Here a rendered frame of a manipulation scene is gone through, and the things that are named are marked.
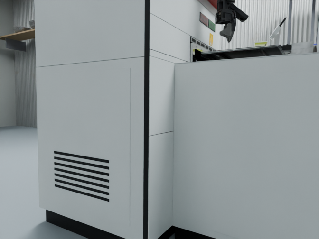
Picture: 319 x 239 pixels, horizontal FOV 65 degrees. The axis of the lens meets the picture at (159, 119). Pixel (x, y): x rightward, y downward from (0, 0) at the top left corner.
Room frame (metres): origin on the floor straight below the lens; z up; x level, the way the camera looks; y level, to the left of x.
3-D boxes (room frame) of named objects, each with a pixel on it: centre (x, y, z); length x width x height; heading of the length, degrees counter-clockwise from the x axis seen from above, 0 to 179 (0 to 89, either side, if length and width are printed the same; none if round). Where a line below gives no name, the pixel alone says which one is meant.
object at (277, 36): (1.51, -0.67, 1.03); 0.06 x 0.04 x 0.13; 59
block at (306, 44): (1.10, -0.61, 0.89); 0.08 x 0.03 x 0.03; 59
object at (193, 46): (1.45, -0.27, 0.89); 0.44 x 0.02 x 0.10; 149
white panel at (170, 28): (1.30, -0.16, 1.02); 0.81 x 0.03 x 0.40; 149
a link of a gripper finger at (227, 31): (1.31, -0.34, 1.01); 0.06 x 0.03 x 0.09; 103
